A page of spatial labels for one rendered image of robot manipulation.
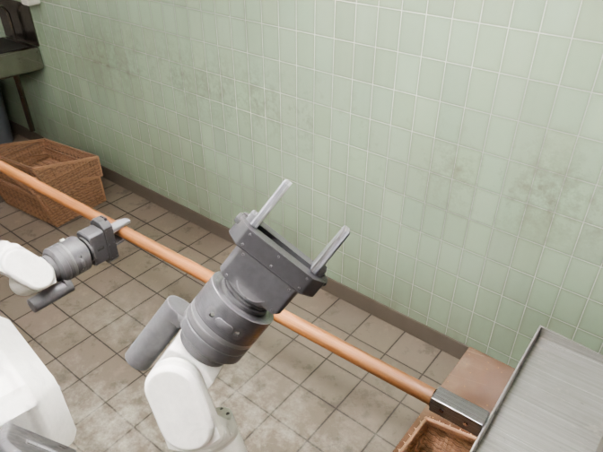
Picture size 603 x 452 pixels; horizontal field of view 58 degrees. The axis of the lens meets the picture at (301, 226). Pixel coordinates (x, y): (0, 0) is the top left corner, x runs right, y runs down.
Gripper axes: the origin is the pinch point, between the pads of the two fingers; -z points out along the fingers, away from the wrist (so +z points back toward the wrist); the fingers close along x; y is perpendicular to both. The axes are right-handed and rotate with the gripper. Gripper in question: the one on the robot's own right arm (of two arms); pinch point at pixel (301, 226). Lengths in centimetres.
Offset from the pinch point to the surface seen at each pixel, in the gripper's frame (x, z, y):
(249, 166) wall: 27, 51, 229
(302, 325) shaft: -14.9, 25.3, 38.5
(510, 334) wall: -110, 23, 165
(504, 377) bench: -88, 25, 105
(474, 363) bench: -80, 29, 110
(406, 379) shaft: -32.8, 17.1, 27.8
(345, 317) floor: -61, 76, 204
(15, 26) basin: 227, 99, 327
